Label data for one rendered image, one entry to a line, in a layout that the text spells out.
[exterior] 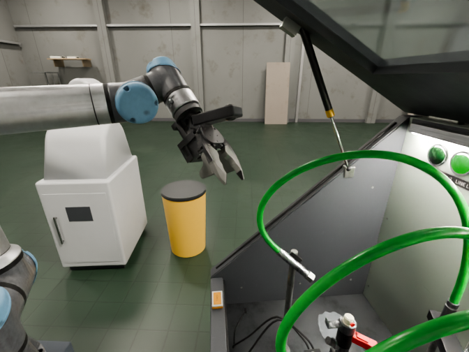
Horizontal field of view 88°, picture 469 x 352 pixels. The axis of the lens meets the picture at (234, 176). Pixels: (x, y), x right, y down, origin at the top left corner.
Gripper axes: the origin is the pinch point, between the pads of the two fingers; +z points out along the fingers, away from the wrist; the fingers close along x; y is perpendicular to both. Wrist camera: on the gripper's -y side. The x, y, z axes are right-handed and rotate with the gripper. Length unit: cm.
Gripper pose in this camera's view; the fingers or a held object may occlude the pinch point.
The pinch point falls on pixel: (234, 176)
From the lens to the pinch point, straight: 55.1
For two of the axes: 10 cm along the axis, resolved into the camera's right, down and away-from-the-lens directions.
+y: -7.0, 5.3, 4.8
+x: -5.1, 1.2, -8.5
